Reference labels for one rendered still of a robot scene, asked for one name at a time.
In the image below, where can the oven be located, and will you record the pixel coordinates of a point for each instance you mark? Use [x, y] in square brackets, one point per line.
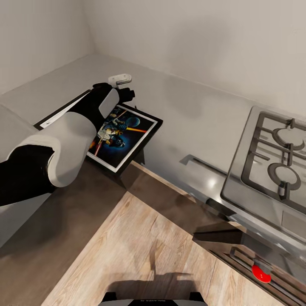
[272, 272]

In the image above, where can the burner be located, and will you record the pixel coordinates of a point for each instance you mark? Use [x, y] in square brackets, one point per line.
[267, 177]

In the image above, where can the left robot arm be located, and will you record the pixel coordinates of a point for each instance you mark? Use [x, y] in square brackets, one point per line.
[52, 157]

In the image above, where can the drop in sink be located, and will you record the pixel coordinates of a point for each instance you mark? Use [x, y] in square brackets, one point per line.
[13, 131]

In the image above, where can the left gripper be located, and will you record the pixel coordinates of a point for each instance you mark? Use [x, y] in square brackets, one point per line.
[126, 95]

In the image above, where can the poster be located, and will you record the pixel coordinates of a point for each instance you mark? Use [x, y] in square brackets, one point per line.
[121, 137]

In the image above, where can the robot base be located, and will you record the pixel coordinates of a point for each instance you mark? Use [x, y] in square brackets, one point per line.
[195, 299]

